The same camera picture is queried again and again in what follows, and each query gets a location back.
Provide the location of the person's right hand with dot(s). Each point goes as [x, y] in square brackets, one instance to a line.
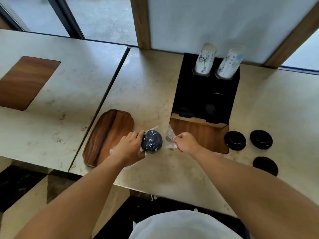
[188, 144]

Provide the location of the person's left hand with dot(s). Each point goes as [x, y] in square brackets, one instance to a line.
[127, 150]

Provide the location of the person's left fingers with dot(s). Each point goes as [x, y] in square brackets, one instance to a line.
[138, 138]

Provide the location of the person's right fingers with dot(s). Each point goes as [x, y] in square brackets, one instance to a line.
[177, 141]

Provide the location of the clear plastic bag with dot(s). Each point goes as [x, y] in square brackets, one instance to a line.
[170, 136]

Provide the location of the black cup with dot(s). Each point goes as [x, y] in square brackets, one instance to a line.
[152, 141]

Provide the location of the person's right forearm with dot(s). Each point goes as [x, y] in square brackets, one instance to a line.
[256, 194]

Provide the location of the person's left forearm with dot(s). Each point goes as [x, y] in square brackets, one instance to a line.
[74, 204]

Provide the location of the rounded wooden tray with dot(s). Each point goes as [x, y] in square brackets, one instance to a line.
[25, 83]
[107, 136]
[201, 134]

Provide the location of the black box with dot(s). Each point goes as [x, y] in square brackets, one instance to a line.
[205, 92]

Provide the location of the round black lid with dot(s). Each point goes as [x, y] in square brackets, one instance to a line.
[265, 166]
[235, 140]
[261, 139]

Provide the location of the person's white shirt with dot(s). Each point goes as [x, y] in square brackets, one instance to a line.
[184, 225]

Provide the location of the white printed paper cup sleeve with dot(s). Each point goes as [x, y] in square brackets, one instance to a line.
[229, 63]
[205, 59]

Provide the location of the wooden post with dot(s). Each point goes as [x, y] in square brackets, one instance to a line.
[291, 37]
[140, 22]

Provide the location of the dark window frame bar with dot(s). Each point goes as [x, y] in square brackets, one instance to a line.
[67, 18]

